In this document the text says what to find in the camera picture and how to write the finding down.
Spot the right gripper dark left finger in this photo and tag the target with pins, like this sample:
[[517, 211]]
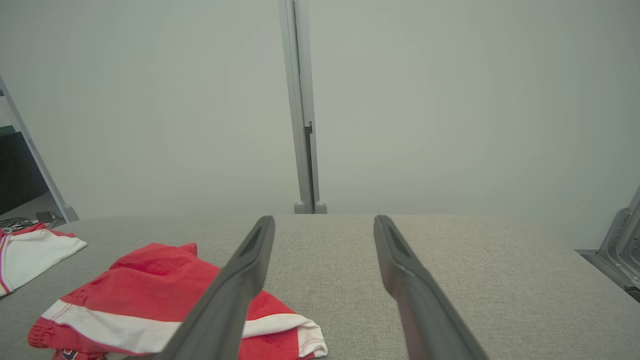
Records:
[[225, 310]]

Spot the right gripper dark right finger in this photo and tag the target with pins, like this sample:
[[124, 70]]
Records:
[[425, 320]]

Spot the red white striped shorts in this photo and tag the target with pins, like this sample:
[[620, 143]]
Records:
[[150, 285]]

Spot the red white number 23 jersey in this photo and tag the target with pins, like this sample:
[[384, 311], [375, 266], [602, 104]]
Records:
[[35, 255]]

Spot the black panel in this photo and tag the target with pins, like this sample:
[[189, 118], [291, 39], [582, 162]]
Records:
[[20, 170]]

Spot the grey partition post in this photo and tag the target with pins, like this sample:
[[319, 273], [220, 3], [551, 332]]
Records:
[[302, 125], [45, 175]]

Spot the grey metal frame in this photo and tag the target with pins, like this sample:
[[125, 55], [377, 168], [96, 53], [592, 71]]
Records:
[[617, 245]]

